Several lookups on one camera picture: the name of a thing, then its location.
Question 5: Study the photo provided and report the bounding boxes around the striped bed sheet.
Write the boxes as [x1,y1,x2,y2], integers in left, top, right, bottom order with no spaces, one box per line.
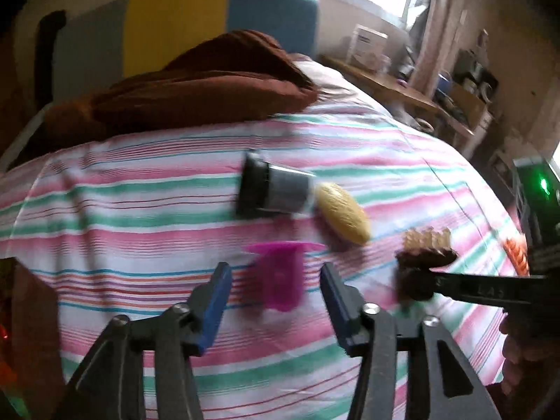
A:
[0,105,530,420]

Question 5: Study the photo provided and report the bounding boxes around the wooden side desk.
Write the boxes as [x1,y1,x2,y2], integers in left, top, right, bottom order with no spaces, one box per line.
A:
[321,55,477,141]

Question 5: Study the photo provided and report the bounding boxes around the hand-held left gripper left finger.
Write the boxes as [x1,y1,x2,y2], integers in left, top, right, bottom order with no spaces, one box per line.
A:
[52,261,233,420]

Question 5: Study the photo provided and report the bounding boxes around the black chair back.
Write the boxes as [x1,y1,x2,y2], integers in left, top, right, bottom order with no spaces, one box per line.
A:
[34,10,67,110]

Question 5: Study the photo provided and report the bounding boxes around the white cardboard box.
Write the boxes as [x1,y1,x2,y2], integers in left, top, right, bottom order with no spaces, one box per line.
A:
[348,24,389,71]

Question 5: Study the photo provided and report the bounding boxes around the yellow oval soap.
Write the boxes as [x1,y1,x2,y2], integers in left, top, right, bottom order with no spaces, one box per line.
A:
[314,182,372,246]

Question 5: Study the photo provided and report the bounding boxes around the sheer grey curtain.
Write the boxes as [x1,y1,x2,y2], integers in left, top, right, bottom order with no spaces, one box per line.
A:
[405,0,464,101]

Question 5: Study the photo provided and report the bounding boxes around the magenta plastic cup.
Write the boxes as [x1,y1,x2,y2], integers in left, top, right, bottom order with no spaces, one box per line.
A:
[244,240,327,312]

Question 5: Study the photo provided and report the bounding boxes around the person's right hand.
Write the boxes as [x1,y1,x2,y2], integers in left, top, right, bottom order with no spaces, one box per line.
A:
[499,310,560,399]

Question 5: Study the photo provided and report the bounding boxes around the brown pillow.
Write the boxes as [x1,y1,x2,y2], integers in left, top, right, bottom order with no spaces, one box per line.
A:
[17,30,322,158]

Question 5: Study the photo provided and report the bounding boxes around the brown cardboard box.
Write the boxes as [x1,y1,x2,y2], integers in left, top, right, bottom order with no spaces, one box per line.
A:
[450,83,493,127]

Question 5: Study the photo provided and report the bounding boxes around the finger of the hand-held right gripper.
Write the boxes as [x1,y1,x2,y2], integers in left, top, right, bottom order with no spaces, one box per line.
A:
[431,271,550,309]

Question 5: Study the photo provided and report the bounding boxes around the orange ridged toy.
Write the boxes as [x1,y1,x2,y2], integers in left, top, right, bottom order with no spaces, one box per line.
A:
[505,237,532,274]

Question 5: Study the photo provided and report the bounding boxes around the grey yellow blue headboard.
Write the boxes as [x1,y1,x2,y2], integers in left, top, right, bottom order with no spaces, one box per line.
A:
[50,0,319,97]

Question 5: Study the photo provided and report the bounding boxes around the brown pine cone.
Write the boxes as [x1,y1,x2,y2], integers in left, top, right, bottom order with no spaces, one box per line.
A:
[395,227,458,302]

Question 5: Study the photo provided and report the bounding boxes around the black and grey cylinder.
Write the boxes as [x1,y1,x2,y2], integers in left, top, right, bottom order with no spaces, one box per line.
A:
[236,151,316,219]

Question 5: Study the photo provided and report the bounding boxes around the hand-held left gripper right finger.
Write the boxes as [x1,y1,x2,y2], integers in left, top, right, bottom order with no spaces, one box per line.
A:
[320,262,502,420]

